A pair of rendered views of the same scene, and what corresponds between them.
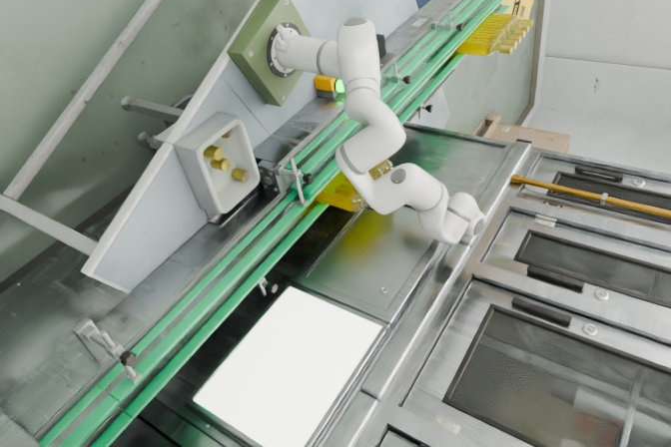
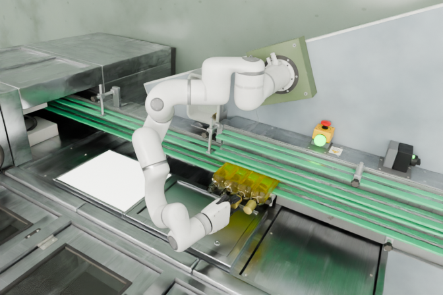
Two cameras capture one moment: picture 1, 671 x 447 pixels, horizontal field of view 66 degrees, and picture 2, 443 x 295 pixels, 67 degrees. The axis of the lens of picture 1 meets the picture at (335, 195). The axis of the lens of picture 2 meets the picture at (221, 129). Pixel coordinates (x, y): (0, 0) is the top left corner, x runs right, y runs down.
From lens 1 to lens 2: 1.49 m
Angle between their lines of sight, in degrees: 64
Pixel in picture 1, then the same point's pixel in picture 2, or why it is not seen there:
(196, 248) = (175, 120)
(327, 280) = (172, 189)
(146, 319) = (131, 112)
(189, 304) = (139, 124)
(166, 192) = not seen: hidden behind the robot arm
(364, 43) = (212, 60)
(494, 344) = (94, 278)
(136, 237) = not seen: hidden behind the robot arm
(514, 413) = (35, 280)
